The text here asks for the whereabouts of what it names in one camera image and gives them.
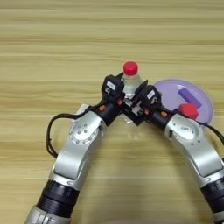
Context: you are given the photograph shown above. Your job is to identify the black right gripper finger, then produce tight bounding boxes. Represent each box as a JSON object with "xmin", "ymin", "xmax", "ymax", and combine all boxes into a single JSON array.
[
  {"xmin": 124, "ymin": 112, "xmax": 144, "ymax": 127},
  {"xmin": 132, "ymin": 79, "xmax": 149, "ymax": 102}
]

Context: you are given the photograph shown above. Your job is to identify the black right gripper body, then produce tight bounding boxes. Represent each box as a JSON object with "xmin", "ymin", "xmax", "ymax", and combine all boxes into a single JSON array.
[{"xmin": 130, "ymin": 99, "xmax": 178, "ymax": 131}]

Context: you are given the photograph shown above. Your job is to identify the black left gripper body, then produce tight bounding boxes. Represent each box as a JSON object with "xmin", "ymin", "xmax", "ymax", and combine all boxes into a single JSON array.
[{"xmin": 92, "ymin": 98, "xmax": 128, "ymax": 127}]

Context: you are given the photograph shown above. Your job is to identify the clear bottle with red cap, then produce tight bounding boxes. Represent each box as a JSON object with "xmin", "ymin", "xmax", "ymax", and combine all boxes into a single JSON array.
[{"xmin": 120, "ymin": 60, "xmax": 144, "ymax": 126}]

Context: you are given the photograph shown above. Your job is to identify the small white red card box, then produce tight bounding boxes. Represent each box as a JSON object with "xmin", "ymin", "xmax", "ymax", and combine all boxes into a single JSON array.
[{"xmin": 76, "ymin": 102, "xmax": 91, "ymax": 116}]

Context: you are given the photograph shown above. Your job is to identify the red cube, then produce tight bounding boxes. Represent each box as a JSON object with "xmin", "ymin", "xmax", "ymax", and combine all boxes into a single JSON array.
[{"xmin": 178, "ymin": 102, "xmax": 200, "ymax": 121}]

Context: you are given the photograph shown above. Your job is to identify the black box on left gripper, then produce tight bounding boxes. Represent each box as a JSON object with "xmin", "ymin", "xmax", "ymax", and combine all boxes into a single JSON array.
[{"xmin": 101, "ymin": 74, "xmax": 126, "ymax": 102}]

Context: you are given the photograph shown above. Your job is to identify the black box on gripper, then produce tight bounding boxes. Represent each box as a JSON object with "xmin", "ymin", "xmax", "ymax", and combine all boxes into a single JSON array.
[
  {"xmin": 139, "ymin": 85, "xmax": 163, "ymax": 113},
  {"xmin": 101, "ymin": 74, "xmax": 126, "ymax": 102}
]

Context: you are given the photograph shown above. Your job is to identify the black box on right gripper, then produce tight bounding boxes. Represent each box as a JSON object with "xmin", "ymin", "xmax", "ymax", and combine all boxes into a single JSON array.
[{"xmin": 139, "ymin": 85, "xmax": 163, "ymax": 113}]

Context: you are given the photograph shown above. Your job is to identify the purple round plate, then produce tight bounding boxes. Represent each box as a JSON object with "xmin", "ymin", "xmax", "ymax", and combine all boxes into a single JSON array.
[{"xmin": 153, "ymin": 78, "xmax": 214, "ymax": 127}]

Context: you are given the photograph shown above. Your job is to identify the purple rectangular block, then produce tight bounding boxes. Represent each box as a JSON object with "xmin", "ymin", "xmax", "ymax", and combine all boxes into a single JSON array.
[{"xmin": 178, "ymin": 87, "xmax": 203, "ymax": 109}]

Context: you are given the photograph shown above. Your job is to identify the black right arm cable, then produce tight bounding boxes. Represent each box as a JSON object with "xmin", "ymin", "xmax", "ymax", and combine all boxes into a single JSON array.
[{"xmin": 199, "ymin": 121, "xmax": 224, "ymax": 163}]

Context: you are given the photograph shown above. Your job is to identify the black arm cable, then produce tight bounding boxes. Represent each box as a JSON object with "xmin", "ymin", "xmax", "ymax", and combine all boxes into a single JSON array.
[
  {"xmin": 199, "ymin": 121, "xmax": 224, "ymax": 163},
  {"xmin": 45, "ymin": 105, "xmax": 102, "ymax": 160}
]

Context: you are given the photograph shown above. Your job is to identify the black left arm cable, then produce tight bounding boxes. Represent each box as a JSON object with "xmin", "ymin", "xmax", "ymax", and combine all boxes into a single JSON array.
[{"xmin": 45, "ymin": 105, "xmax": 102, "ymax": 160}]

